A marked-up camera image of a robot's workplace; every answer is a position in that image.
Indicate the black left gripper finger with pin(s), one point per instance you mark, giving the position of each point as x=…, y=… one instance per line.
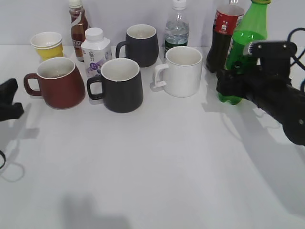
x=7, y=91
x=10, y=111

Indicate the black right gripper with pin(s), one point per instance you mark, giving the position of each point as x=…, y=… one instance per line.
x=272, y=94

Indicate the dark red ceramic mug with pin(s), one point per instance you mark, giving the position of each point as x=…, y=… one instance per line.
x=58, y=81

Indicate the green plastic soda bottle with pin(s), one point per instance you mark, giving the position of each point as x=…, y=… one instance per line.
x=251, y=28

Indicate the yellow paper cup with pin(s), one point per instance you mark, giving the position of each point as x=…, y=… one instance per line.
x=47, y=45

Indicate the white ceramic mug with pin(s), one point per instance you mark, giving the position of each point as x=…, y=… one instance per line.
x=180, y=75

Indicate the dark cola bottle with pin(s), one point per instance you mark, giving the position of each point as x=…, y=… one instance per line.
x=227, y=17

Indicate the clear water bottle green label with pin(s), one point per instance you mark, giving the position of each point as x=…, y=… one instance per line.
x=177, y=26

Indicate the rear black ceramic mug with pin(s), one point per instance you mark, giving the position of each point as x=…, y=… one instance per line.
x=141, y=45

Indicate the black ceramic mug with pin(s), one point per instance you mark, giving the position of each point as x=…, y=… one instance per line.
x=141, y=45
x=119, y=85

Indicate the brown tea bottle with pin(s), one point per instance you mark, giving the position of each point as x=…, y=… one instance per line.
x=79, y=25

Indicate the white milk bottle purple label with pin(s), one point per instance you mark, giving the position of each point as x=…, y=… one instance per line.
x=96, y=50

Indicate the front black ceramic mug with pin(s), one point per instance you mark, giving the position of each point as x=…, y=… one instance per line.
x=119, y=85

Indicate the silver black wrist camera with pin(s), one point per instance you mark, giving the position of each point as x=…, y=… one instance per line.
x=274, y=56

